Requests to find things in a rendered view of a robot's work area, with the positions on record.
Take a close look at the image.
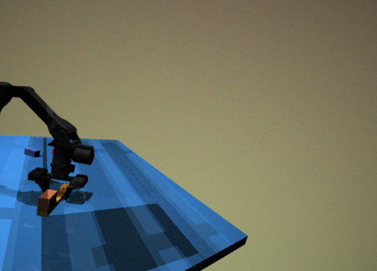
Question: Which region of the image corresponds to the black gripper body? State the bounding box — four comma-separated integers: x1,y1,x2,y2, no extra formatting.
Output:
28,160,88,188

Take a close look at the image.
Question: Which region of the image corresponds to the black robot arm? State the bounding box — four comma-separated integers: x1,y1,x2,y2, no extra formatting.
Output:
0,82,95,165

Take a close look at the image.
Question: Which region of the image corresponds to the orange long bar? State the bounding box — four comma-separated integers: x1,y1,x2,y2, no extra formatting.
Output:
37,183,69,217

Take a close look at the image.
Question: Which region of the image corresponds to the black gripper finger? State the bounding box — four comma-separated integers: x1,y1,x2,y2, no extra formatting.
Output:
35,178,51,192
65,185,76,201

